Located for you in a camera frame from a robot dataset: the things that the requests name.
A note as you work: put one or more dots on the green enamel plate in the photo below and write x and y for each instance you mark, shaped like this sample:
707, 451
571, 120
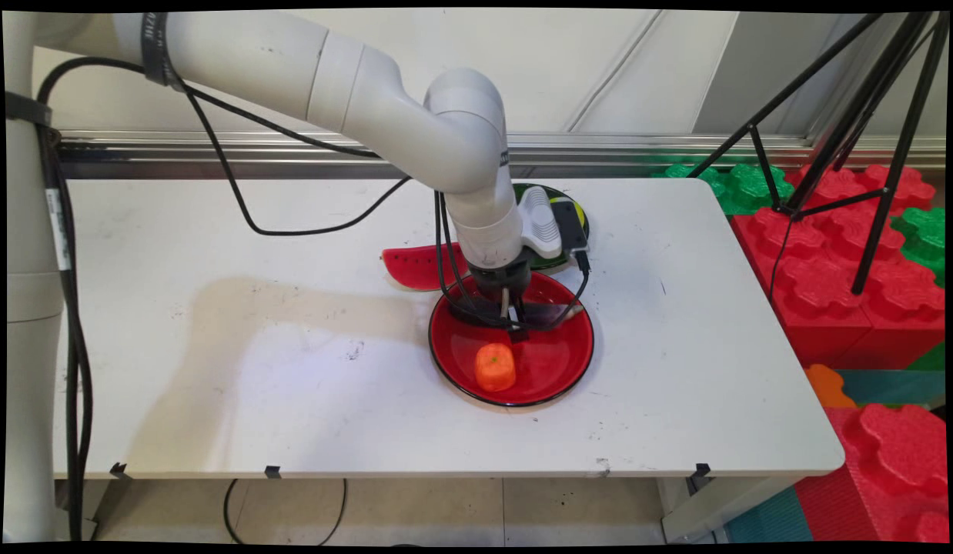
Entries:
573, 258

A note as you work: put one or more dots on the black camera tripod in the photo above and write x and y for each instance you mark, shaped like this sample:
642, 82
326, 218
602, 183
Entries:
884, 115

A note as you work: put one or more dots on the red enamel plate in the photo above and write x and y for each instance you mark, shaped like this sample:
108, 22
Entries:
553, 362

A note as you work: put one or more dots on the aluminium wall rail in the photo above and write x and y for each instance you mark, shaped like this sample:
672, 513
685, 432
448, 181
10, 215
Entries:
638, 150

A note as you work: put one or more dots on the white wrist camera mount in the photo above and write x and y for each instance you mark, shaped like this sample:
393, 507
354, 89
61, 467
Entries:
540, 219

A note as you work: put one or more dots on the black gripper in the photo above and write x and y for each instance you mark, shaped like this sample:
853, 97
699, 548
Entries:
498, 275

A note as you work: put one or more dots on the white table leg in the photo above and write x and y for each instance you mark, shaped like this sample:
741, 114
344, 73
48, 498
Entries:
707, 504

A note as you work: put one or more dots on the orange foam block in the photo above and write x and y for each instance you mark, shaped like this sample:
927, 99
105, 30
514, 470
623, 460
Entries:
827, 388

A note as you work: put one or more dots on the teal foam block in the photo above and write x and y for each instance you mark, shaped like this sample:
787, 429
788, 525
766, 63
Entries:
765, 519
892, 385

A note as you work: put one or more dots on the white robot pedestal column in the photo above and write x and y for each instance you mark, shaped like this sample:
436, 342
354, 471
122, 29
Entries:
30, 431

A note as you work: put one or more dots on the green foam block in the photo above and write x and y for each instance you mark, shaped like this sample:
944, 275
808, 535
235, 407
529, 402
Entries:
924, 238
738, 185

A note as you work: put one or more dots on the large red foam block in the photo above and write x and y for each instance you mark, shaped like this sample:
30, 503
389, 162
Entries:
823, 277

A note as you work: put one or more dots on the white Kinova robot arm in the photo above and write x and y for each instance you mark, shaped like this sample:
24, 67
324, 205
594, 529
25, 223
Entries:
369, 92

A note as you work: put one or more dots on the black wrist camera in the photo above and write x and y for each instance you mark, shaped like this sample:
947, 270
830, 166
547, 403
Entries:
570, 225

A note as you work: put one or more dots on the black table edge clip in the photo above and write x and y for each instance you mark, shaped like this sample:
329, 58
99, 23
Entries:
701, 473
119, 470
272, 472

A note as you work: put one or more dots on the toy watermelon slice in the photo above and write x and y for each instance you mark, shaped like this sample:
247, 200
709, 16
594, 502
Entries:
419, 268

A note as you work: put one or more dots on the orange toy fruit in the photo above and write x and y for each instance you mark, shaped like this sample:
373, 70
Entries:
496, 369

